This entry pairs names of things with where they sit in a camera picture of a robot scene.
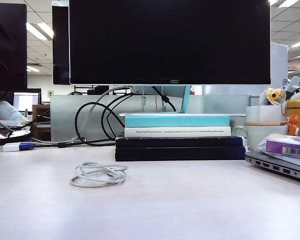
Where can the teal book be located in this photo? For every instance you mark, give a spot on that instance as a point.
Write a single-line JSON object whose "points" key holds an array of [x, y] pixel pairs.
{"points": [[177, 121]]}

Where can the white book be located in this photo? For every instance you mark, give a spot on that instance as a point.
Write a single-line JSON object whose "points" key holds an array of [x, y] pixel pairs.
{"points": [[177, 131]]}

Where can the thin black box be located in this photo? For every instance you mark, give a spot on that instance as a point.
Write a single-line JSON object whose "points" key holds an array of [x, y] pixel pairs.
{"points": [[177, 142]]}

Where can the thick black box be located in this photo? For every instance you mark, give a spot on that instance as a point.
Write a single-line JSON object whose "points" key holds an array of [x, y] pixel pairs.
{"points": [[177, 153]]}

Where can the grey desk partition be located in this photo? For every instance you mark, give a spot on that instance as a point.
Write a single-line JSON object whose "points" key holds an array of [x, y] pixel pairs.
{"points": [[215, 105]]}

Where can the black AOC monitor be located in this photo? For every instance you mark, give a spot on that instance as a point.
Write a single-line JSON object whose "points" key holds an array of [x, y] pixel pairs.
{"points": [[165, 42]]}

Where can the brown wooden cabinet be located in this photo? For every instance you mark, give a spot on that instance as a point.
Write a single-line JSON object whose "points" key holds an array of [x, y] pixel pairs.
{"points": [[38, 112]]}

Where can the white plastic container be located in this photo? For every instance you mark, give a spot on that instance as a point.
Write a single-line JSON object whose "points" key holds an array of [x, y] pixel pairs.
{"points": [[262, 113]]}

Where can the narrow black monitor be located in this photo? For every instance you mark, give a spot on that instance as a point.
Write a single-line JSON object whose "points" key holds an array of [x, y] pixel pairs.
{"points": [[61, 50]]}

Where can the wooden mug lid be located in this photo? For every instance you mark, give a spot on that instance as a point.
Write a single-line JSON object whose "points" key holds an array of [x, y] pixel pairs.
{"points": [[265, 123]]}

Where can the white mug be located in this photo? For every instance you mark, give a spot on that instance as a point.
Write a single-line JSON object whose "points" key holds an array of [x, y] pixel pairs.
{"points": [[265, 137]]}

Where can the blue VGA plug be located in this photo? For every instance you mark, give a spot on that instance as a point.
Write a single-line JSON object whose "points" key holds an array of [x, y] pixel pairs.
{"points": [[27, 146]]}

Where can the sunflower plush toy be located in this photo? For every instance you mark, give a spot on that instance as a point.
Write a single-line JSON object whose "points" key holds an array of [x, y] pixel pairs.
{"points": [[273, 96]]}

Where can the lit background monitor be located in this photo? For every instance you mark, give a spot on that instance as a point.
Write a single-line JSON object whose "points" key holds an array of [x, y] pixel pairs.
{"points": [[25, 100]]}

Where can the ceiling light panel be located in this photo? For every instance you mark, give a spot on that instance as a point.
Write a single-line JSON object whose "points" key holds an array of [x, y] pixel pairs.
{"points": [[33, 69], [40, 31]]}

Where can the purple barcode box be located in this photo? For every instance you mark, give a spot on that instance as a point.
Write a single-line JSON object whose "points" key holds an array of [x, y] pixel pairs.
{"points": [[275, 147]]}

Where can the black round lamp base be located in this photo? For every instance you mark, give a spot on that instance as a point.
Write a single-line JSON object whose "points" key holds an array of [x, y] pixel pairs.
{"points": [[20, 138]]}

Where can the grey laptop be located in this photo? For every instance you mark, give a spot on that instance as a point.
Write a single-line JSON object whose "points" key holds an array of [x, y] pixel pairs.
{"points": [[277, 165]]}

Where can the white partition board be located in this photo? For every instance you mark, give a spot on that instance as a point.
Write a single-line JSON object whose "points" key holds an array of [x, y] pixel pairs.
{"points": [[280, 65]]}

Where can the white adapter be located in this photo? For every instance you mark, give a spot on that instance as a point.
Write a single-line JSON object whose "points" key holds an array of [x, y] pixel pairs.
{"points": [[11, 147]]}

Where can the white bottle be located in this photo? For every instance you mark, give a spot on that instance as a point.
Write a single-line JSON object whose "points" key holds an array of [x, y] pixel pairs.
{"points": [[7, 111]]}

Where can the orange fox figurine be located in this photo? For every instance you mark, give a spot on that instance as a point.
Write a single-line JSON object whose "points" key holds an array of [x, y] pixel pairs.
{"points": [[293, 125]]}

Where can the printed paper stack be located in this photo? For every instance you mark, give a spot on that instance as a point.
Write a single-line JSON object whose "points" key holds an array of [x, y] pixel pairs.
{"points": [[5, 125]]}

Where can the white desk figure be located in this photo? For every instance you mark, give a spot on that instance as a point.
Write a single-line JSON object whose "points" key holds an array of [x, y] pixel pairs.
{"points": [[296, 82]]}

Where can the large black monitor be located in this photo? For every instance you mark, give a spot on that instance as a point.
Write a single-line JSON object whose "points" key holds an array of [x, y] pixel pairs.
{"points": [[7, 45]]}

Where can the beige wall socket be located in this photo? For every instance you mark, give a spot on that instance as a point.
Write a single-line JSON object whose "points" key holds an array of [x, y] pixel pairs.
{"points": [[50, 93]]}

